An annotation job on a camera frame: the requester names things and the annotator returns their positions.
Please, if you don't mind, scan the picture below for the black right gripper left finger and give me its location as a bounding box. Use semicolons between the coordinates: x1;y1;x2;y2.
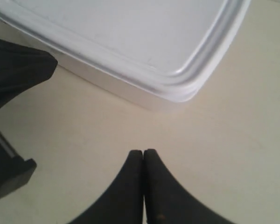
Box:
71;150;144;224

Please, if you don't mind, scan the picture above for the white lidded plastic container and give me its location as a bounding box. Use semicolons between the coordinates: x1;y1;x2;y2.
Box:
0;0;250;110

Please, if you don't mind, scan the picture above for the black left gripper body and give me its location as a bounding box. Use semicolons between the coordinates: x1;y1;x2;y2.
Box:
0;132;37;199

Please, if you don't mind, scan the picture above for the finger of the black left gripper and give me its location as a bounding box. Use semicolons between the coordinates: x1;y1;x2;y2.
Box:
0;39;58;108

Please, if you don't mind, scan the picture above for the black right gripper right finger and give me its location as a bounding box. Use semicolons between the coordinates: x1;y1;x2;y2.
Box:
143;149;231;224

